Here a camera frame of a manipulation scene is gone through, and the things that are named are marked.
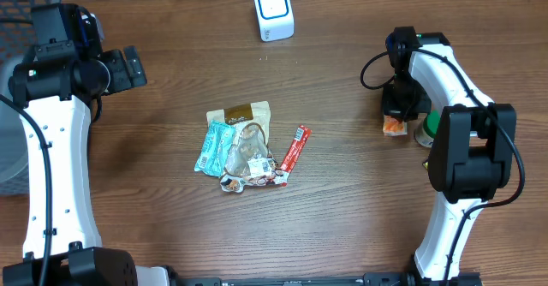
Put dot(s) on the teal Kleenex tissue pack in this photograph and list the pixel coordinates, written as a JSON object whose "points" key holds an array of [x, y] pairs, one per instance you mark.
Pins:
{"points": [[215, 149]]}

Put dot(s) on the red snack stick packet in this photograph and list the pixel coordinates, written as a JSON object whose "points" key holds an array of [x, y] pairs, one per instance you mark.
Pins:
{"points": [[301, 136]]}

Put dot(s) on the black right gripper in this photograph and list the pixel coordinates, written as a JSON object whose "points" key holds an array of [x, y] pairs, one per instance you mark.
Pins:
{"points": [[398, 111]]}

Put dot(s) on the white barcode scanner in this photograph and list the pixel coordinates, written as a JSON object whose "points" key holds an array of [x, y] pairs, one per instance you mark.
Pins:
{"points": [[275, 18]]}

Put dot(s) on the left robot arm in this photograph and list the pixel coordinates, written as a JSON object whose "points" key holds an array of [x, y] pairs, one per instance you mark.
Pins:
{"points": [[57, 93]]}

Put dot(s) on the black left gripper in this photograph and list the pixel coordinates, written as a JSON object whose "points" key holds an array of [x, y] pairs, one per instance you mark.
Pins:
{"points": [[121, 80]]}

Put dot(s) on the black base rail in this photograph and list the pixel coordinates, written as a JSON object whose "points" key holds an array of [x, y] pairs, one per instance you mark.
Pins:
{"points": [[368, 279]]}

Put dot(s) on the orange Kleenex tissue box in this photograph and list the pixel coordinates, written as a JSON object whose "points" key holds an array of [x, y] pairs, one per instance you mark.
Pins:
{"points": [[393, 127]]}

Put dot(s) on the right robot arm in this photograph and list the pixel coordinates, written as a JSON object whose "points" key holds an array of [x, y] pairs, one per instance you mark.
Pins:
{"points": [[471, 154]]}

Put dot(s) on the green lid jar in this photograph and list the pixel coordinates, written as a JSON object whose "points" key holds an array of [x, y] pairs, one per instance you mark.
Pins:
{"points": [[426, 131]]}

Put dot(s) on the brown snack pouch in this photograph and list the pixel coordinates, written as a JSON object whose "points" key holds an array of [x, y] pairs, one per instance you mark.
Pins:
{"points": [[250, 162]]}

